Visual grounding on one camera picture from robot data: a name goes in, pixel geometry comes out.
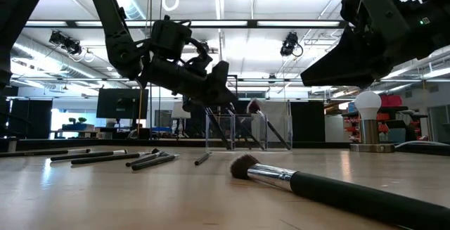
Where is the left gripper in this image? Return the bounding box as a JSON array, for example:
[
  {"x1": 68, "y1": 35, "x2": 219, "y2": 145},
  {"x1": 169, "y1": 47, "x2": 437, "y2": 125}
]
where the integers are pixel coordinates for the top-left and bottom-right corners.
[{"x1": 139, "y1": 56, "x2": 240, "y2": 108}]

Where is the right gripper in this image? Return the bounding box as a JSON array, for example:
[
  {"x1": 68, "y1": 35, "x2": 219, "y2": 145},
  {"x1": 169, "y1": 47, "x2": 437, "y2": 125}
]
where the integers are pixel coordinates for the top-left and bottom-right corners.
[{"x1": 301, "y1": 0, "x2": 435, "y2": 89}]

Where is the black brush fluffy head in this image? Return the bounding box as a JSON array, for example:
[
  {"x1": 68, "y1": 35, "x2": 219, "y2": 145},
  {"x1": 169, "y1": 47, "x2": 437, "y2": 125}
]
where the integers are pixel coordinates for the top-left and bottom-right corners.
[{"x1": 246, "y1": 98, "x2": 293, "y2": 151}]

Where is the small dark pencil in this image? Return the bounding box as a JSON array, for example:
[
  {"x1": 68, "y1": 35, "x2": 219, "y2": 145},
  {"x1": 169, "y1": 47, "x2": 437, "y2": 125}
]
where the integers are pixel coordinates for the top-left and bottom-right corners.
[{"x1": 194, "y1": 151, "x2": 213, "y2": 167}]

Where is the large brush silver ferrule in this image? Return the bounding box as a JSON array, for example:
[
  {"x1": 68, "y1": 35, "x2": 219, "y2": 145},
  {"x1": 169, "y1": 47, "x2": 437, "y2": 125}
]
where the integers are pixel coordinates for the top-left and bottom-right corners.
[{"x1": 229, "y1": 153, "x2": 450, "y2": 230}]

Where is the table lamp white bulb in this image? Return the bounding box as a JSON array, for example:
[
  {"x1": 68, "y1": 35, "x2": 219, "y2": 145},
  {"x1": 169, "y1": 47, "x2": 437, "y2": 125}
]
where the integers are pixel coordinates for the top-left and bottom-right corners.
[{"x1": 349, "y1": 90, "x2": 396, "y2": 154}]

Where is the white shade table lamp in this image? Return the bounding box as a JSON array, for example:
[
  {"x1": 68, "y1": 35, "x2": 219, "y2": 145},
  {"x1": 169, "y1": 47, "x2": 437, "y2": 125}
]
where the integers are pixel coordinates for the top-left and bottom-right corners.
[{"x1": 170, "y1": 101, "x2": 192, "y2": 139}]

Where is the red storage shelf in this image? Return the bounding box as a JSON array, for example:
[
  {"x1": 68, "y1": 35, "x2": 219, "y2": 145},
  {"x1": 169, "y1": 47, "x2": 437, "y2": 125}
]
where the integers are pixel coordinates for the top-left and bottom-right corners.
[{"x1": 342, "y1": 94, "x2": 411, "y2": 143}]

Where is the clear acrylic brush organizer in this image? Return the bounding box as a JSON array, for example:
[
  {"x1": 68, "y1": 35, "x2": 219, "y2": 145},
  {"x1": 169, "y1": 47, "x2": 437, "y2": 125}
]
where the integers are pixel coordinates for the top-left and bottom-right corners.
[{"x1": 205, "y1": 99, "x2": 294, "y2": 153}]

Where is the black partition panel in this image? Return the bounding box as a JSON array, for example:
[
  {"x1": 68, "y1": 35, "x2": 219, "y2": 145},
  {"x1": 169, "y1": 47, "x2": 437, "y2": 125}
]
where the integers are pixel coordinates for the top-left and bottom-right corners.
[
  {"x1": 290, "y1": 101, "x2": 326, "y2": 143},
  {"x1": 9, "y1": 98, "x2": 53, "y2": 140}
]

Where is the black monitor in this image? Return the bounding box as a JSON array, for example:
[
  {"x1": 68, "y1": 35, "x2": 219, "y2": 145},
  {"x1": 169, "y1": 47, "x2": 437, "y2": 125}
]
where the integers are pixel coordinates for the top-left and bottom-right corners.
[{"x1": 96, "y1": 88, "x2": 150, "y2": 120}]

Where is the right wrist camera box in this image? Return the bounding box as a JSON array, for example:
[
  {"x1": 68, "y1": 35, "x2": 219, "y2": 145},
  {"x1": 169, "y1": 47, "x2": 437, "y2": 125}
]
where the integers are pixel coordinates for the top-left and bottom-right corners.
[{"x1": 340, "y1": 0, "x2": 370, "y2": 30}]

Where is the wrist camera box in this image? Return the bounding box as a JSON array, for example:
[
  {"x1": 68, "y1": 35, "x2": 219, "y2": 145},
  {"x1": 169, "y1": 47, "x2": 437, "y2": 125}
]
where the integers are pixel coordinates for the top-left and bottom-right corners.
[
  {"x1": 340, "y1": 0, "x2": 370, "y2": 30},
  {"x1": 150, "y1": 14, "x2": 193, "y2": 61}
]

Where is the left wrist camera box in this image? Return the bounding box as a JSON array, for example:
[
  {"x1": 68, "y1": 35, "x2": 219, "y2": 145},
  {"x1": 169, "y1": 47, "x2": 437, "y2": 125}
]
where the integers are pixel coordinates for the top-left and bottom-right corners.
[{"x1": 150, "y1": 14, "x2": 193, "y2": 61}]

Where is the white lamp cable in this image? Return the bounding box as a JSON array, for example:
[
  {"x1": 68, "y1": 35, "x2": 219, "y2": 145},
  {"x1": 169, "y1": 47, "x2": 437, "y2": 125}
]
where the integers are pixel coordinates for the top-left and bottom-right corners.
[{"x1": 394, "y1": 139, "x2": 450, "y2": 149}]

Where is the white hanging cable loop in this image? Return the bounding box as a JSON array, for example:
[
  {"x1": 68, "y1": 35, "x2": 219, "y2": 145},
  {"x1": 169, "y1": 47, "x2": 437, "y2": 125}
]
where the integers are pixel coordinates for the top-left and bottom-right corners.
[{"x1": 161, "y1": 0, "x2": 181, "y2": 13}]

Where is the black aluminium table frame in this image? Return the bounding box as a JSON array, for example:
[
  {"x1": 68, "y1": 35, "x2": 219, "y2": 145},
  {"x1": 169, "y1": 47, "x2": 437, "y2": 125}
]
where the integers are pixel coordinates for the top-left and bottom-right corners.
[{"x1": 0, "y1": 136, "x2": 450, "y2": 156}]

